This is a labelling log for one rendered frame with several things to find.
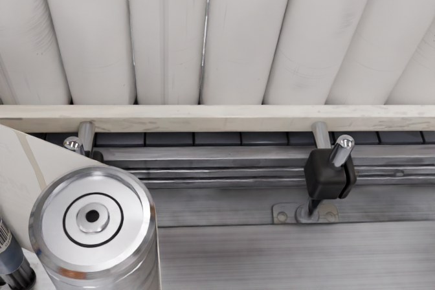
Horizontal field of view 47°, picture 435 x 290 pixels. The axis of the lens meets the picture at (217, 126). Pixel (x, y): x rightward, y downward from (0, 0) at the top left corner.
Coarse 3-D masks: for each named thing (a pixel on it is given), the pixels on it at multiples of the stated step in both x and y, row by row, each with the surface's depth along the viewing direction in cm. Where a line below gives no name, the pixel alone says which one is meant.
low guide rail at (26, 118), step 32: (32, 128) 36; (64, 128) 36; (96, 128) 37; (128, 128) 37; (160, 128) 37; (192, 128) 37; (224, 128) 38; (256, 128) 38; (288, 128) 38; (352, 128) 39; (384, 128) 39; (416, 128) 39
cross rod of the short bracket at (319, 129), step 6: (312, 126) 38; (318, 126) 37; (324, 126) 37; (312, 132) 38; (318, 132) 37; (324, 132) 37; (318, 138) 37; (324, 138) 37; (318, 144) 37; (324, 144) 36; (330, 144) 37
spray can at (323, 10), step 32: (288, 0) 32; (320, 0) 30; (352, 0) 30; (288, 32) 34; (320, 32) 32; (352, 32) 33; (288, 64) 35; (320, 64) 34; (288, 96) 38; (320, 96) 38
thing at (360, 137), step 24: (96, 144) 38; (120, 144) 39; (144, 144) 40; (168, 144) 39; (192, 144) 40; (216, 144) 39; (240, 144) 41; (264, 144) 40; (288, 144) 41; (312, 144) 40; (360, 144) 41; (384, 144) 42; (408, 144) 42
